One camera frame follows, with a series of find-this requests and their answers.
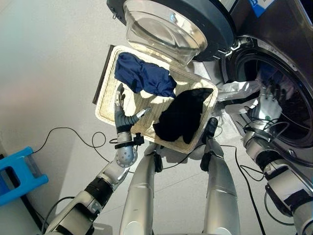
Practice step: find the white wicker laundry basket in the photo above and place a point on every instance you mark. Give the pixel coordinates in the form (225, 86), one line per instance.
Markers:
(110, 98)

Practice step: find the navy blue garment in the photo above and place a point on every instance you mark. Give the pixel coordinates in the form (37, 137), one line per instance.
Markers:
(146, 76)

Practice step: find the round washing machine door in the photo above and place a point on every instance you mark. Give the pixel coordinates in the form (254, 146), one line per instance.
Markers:
(195, 22)

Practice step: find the white garment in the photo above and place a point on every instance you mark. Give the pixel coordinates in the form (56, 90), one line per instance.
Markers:
(234, 90)

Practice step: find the robot leg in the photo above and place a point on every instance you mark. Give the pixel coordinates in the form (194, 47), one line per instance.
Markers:
(221, 186)
(139, 191)

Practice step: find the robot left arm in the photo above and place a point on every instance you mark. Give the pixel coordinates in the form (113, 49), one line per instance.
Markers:
(97, 191)

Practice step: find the blue plastic stool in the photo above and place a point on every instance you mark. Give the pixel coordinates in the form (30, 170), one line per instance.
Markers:
(17, 176)

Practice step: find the grey washing machine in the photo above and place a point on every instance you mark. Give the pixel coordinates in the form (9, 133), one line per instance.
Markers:
(288, 49)

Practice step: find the black garment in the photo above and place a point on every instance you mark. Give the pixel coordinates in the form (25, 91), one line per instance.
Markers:
(181, 115)

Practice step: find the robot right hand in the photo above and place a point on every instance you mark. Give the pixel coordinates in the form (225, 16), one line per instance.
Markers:
(267, 107)

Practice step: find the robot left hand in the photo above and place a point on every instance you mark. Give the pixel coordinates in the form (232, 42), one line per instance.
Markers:
(122, 121)

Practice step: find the robot right leg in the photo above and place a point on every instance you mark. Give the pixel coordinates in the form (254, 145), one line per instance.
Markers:
(221, 186)

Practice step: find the blue sticker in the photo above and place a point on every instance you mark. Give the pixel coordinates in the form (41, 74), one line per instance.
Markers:
(262, 6)

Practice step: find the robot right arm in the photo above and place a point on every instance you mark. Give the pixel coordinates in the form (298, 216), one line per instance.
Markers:
(281, 176)

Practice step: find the robot left leg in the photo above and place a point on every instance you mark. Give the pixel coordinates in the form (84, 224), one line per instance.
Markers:
(139, 191)

